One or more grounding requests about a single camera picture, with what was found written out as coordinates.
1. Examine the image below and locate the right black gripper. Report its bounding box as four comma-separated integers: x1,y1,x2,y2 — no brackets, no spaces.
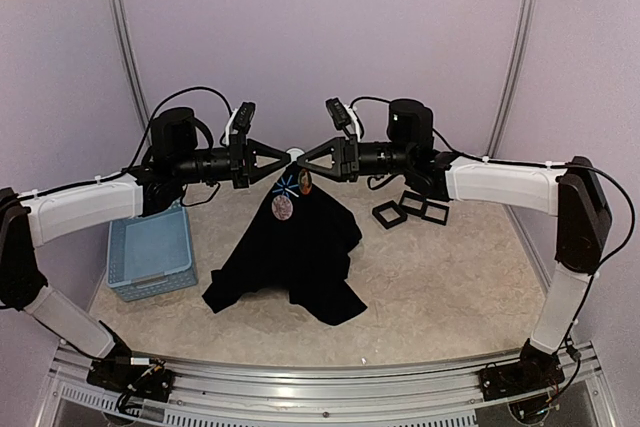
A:
296,133,412,182

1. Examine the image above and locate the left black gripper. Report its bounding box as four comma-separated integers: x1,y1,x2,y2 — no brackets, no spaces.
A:
173,133,291,189

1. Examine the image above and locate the starry night blue brooch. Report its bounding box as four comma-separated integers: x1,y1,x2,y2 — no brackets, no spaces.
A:
286,147,305,162

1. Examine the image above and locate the black garment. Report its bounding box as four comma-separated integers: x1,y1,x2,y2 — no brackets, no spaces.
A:
203,163,367,326

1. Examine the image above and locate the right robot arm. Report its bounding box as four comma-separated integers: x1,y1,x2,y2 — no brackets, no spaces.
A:
297,98,612,391

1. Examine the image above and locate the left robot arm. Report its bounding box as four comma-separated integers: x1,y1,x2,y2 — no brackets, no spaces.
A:
1,103,291,392

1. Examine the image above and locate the orange portrait brooch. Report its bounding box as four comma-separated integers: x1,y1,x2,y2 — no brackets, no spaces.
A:
298,169,313,195

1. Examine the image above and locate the pale pink round brooch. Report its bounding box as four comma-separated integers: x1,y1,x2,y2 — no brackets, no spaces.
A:
271,195,294,221

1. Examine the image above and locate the blue plastic basket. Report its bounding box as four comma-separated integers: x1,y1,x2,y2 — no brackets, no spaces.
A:
106,202,198,302

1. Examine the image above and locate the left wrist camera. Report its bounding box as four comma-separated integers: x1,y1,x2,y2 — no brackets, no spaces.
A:
220,102,256,147

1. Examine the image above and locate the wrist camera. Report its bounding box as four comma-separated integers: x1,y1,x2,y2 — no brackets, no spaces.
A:
220,102,256,147
325,98,364,141

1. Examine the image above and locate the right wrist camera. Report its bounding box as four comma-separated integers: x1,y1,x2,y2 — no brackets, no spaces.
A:
325,98,364,141

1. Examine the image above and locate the black square frame near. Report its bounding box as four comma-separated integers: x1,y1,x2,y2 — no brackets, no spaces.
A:
371,200,408,230

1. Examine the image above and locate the black square frame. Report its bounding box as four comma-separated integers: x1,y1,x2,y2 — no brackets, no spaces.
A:
399,190,427,217
421,200,449,226
371,200,408,230

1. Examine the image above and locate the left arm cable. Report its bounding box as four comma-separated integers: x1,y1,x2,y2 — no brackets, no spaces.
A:
119,86,236,173

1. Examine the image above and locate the black square frame middle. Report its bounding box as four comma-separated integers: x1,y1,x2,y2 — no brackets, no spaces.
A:
399,190,427,217

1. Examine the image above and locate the black square frame far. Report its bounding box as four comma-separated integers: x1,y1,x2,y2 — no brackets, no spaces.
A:
421,200,449,226

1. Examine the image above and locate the aluminium front rail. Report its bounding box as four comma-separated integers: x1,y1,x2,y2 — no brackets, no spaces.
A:
47,341,614,427

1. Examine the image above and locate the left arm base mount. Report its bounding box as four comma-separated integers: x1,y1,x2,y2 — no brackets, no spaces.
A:
86,343,175,414

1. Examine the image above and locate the left aluminium corner post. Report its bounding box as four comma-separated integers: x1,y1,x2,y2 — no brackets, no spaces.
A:
109,0,150,126

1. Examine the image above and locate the aluminium corner post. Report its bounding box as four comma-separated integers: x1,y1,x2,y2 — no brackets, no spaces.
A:
486,0,536,157
109,0,150,126

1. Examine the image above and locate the right aluminium corner post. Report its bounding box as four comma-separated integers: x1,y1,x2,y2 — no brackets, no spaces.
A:
486,0,536,157

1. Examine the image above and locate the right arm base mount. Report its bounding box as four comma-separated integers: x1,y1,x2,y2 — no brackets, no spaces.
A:
478,341,582,426

